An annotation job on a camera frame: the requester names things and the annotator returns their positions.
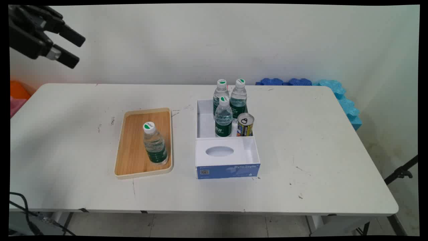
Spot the orange object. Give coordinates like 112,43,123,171
10,80,36,100

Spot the cyan foam mat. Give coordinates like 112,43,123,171
313,79,362,131

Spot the black cable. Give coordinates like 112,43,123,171
9,192,77,236

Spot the wooden tray with cream rim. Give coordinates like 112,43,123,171
114,107,174,179

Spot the black tripod leg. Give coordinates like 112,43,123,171
384,154,419,185

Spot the pink object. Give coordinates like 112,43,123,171
10,96,27,118

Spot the table leg frame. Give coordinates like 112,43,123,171
306,215,409,237

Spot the water bottle with green label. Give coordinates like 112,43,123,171
230,79,248,119
214,96,233,137
213,79,230,117
143,122,169,165

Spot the colourful drink can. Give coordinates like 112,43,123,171
237,113,254,137

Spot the dark blue foam mat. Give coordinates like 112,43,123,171
284,78,313,86
256,78,284,86

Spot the white and blue cardboard box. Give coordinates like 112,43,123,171
195,99,260,179

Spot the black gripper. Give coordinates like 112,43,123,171
8,5,86,69

